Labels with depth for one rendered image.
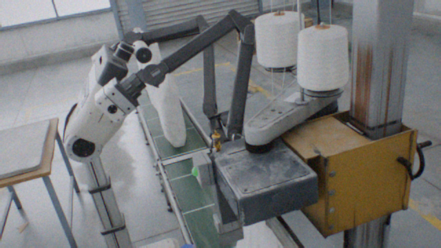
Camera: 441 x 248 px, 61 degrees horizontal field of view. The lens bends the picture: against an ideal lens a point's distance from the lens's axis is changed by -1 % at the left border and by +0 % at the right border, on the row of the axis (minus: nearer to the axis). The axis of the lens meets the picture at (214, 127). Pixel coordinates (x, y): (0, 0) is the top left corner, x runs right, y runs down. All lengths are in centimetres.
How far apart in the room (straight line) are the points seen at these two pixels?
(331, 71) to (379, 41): 19
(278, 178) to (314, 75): 30
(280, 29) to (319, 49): 24
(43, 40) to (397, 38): 799
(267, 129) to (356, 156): 28
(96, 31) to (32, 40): 130
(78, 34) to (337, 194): 782
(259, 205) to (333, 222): 35
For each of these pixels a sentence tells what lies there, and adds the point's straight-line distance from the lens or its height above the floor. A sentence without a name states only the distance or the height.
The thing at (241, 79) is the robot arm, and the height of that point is 146.
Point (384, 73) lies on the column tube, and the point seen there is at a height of 152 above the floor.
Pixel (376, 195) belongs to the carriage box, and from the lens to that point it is 134.
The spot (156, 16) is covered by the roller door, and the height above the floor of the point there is 55.
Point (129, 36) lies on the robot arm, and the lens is 196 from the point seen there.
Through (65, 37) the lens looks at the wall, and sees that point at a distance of 868.
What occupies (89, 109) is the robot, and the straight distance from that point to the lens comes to 159.
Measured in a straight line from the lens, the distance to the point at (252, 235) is 158.
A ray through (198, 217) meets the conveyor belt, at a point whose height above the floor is 38.
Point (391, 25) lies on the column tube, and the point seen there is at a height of 166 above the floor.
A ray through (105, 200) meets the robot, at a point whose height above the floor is 87.
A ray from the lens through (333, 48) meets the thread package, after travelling 104.
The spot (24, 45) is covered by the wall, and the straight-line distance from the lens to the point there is 880.
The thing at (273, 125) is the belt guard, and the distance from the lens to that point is 115.
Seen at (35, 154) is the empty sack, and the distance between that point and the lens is 286.
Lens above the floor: 194
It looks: 27 degrees down
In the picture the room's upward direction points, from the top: 8 degrees counter-clockwise
